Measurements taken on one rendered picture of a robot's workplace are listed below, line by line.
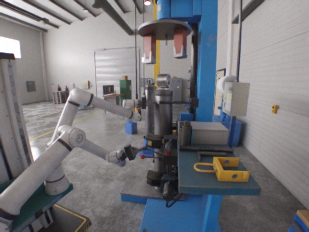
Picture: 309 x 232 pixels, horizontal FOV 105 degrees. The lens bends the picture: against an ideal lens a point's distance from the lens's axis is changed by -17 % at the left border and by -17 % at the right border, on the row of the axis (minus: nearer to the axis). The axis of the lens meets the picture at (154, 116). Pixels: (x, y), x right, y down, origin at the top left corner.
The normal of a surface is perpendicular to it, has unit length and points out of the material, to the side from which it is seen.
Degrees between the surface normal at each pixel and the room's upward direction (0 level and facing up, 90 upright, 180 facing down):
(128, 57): 90
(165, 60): 90
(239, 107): 90
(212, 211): 90
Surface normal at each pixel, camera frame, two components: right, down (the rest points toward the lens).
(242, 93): -0.14, 0.22
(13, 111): 0.95, 0.07
